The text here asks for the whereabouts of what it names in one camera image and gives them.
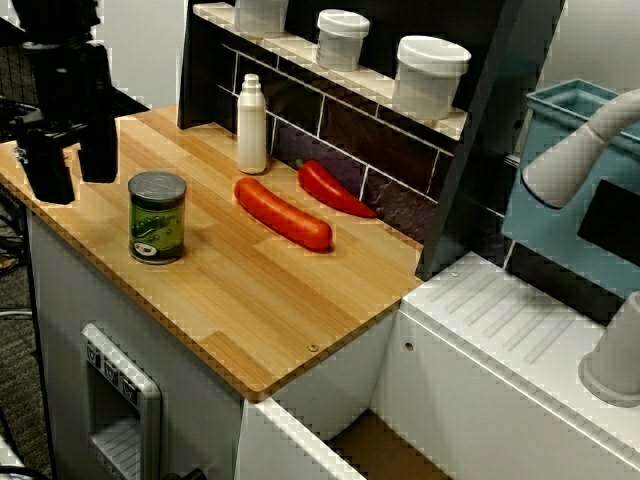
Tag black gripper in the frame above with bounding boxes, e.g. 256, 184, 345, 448
17, 43, 120, 205

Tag green labelled tin can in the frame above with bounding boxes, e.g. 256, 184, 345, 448
127, 169, 188, 265

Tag white toy sink unit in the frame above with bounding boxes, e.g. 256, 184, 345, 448
234, 249, 640, 480

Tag white kitchen cabinet body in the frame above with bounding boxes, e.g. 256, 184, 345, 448
24, 199, 401, 480

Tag white plastic bottle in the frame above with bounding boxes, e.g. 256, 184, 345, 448
236, 73, 269, 175

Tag orange toy sausage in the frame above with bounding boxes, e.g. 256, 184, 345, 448
233, 176, 334, 252

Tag grey appliance control panel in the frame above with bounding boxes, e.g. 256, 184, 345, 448
79, 322, 164, 480

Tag white jar without visible lid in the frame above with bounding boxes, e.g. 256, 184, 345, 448
233, 0, 290, 37

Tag red toy chili pepper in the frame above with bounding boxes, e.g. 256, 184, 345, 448
294, 158, 378, 219

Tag small white lidded jar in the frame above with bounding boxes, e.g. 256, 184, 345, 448
316, 8, 372, 71

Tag large white lidded jar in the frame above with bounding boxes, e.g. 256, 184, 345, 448
392, 34, 473, 121

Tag teal plastic container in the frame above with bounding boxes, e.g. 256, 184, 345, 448
501, 78, 640, 321

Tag white toy faucet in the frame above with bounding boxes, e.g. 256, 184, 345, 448
521, 87, 640, 409

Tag black rectangular panel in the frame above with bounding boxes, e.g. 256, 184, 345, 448
577, 178, 640, 261

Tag black wire mesh fence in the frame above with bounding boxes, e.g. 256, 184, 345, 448
0, 42, 39, 131

